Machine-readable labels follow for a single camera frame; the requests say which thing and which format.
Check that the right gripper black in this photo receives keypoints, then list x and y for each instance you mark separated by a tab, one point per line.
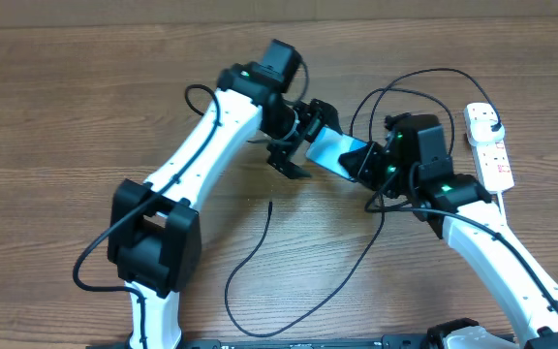
364	173

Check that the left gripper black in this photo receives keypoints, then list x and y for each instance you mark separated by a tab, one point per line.
312	111

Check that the smartphone with blue screen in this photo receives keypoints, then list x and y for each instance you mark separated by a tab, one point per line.
329	145

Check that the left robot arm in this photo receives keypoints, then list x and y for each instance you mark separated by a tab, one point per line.
154	237

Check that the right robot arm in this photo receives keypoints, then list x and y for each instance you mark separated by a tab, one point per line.
415	163

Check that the white charger plug adapter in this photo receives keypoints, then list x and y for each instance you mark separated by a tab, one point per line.
482	132

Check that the white power strip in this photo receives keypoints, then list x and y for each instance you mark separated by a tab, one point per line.
491	160

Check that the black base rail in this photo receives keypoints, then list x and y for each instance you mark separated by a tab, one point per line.
387	341

